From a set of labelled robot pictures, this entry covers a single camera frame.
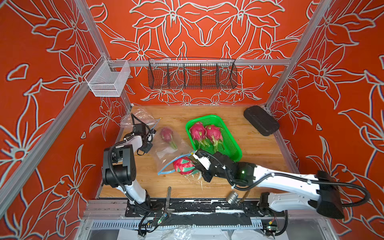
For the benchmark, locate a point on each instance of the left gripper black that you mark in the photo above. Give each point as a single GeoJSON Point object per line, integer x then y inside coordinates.
{"type": "Point", "coordinates": [144, 150]}

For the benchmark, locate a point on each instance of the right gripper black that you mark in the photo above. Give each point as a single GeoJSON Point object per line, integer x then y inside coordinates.
{"type": "Point", "coordinates": [197, 163]}

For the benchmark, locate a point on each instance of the clear zip bag blue seal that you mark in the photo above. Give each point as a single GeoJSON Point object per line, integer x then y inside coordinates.
{"type": "Point", "coordinates": [137, 116]}

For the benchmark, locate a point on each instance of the pink dragon fruit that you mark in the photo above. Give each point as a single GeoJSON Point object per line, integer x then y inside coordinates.
{"type": "Point", "coordinates": [167, 137]}
{"type": "Point", "coordinates": [214, 135]}
{"type": "Point", "coordinates": [198, 134]}
{"type": "Point", "coordinates": [184, 166]}

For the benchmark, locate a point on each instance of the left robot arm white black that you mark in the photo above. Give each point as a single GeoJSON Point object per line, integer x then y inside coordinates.
{"type": "Point", "coordinates": [119, 167]}

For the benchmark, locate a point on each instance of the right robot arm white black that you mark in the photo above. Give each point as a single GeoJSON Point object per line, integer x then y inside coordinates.
{"type": "Point", "coordinates": [299, 192]}

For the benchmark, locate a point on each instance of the green plastic perforated basket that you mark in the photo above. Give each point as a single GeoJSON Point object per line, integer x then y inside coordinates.
{"type": "Point", "coordinates": [230, 146]}

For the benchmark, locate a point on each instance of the silver metal cylinder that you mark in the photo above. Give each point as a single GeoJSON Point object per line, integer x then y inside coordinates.
{"type": "Point", "coordinates": [232, 198]}

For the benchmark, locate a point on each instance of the brass rod tool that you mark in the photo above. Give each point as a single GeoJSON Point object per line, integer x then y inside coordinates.
{"type": "Point", "coordinates": [245, 196]}

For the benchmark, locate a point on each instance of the black oval foam pad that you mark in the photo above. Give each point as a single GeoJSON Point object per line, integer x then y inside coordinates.
{"type": "Point", "coordinates": [261, 120]}

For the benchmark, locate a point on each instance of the grey metal wrench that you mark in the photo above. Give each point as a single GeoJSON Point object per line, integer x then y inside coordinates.
{"type": "Point", "coordinates": [168, 199]}

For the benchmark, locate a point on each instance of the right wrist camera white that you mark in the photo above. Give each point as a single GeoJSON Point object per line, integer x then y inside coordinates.
{"type": "Point", "coordinates": [204, 161]}

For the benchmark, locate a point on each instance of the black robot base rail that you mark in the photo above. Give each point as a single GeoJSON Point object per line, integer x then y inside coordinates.
{"type": "Point", "coordinates": [216, 213]}

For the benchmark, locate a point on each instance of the black wire wall basket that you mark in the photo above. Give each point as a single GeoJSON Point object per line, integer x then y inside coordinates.
{"type": "Point", "coordinates": [182, 73]}

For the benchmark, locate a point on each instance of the white mesh wall basket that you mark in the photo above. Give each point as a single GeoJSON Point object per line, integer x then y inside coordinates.
{"type": "Point", "coordinates": [108, 78]}

